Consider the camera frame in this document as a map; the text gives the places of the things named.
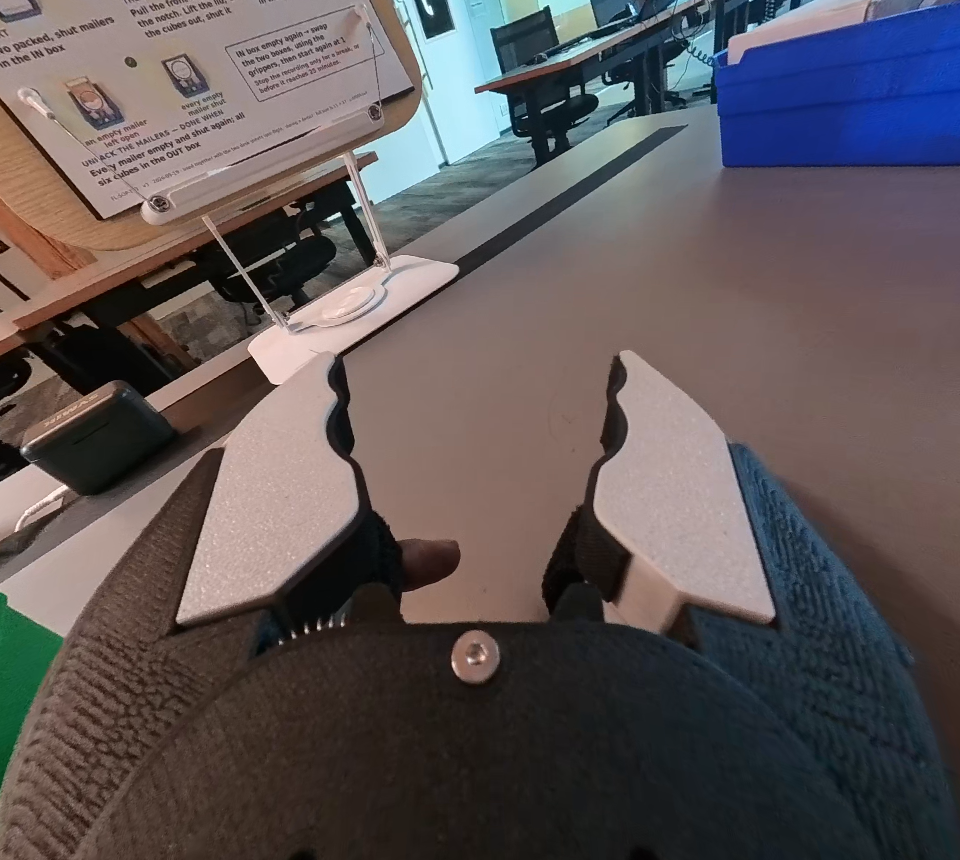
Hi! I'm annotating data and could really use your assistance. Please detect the green plastic bin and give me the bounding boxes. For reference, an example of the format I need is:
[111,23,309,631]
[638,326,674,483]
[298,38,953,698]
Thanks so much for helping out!
[0,593,65,786]

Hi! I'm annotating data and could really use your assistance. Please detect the grey desk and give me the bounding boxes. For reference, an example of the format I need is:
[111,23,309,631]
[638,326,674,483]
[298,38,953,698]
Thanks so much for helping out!
[0,104,960,801]

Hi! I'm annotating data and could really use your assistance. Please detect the white cable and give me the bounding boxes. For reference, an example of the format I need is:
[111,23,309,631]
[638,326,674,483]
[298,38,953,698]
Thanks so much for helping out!
[13,485,76,540]

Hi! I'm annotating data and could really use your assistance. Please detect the white wooden document stand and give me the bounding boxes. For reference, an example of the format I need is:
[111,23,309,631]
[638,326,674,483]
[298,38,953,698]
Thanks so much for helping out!
[0,0,460,384]

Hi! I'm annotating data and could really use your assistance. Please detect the long office desk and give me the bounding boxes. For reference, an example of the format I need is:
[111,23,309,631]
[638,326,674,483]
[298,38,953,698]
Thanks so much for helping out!
[476,0,807,163]

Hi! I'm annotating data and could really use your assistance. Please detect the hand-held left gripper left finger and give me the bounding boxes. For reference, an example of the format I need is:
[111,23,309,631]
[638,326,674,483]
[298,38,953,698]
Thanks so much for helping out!
[174,353,370,628]

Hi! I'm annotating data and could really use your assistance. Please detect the blue plastic bin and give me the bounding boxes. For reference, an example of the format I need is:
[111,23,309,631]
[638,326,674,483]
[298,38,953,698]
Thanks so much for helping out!
[712,3,960,169]

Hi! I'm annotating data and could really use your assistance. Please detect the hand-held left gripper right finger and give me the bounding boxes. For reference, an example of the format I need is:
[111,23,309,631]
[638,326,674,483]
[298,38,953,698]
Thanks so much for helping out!
[587,350,779,637]

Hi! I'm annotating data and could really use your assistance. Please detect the person's left hand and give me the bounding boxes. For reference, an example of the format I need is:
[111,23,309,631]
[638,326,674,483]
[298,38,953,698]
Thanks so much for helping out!
[399,537,462,592]

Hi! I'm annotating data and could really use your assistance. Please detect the printed instruction sheet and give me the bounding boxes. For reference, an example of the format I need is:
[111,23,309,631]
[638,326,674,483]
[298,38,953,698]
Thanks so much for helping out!
[0,0,421,219]

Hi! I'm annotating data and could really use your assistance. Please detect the large dark battery case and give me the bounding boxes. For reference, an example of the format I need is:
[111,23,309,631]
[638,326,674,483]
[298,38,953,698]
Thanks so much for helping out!
[20,380,179,497]

